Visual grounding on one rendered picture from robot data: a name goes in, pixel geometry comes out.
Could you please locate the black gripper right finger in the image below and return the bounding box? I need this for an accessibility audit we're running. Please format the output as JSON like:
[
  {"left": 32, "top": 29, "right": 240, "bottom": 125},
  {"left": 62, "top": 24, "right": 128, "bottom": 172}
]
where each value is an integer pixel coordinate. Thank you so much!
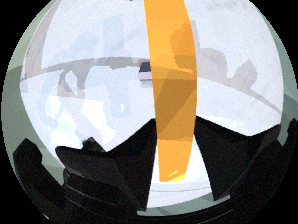
[{"left": 194, "top": 115, "right": 282, "bottom": 201}]

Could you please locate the orange bar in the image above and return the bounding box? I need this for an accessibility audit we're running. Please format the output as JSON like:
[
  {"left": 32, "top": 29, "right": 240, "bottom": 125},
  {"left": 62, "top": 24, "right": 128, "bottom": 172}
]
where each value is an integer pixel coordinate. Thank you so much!
[{"left": 144, "top": 0, "right": 198, "bottom": 183}]

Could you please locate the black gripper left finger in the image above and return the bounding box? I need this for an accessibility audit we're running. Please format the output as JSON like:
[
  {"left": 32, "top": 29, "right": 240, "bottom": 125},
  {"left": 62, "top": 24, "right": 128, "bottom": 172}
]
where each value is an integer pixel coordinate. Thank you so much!
[{"left": 55, "top": 117, "right": 157, "bottom": 212}]

